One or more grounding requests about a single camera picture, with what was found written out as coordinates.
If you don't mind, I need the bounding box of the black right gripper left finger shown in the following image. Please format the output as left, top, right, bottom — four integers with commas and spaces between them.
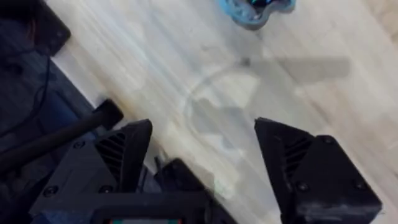
29, 119, 154, 215

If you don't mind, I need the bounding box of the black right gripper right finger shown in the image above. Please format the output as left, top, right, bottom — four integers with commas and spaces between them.
254, 117, 384, 224

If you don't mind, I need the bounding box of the blue soft zip bag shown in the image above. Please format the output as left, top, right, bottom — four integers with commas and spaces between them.
218, 0, 297, 30

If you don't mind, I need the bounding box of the black rod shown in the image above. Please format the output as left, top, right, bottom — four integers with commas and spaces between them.
0, 98, 124, 175

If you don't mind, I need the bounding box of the thin black cable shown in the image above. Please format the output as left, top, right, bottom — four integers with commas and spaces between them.
0, 55, 52, 138

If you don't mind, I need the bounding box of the black flat bracket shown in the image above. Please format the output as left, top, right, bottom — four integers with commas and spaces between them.
0, 0, 72, 57

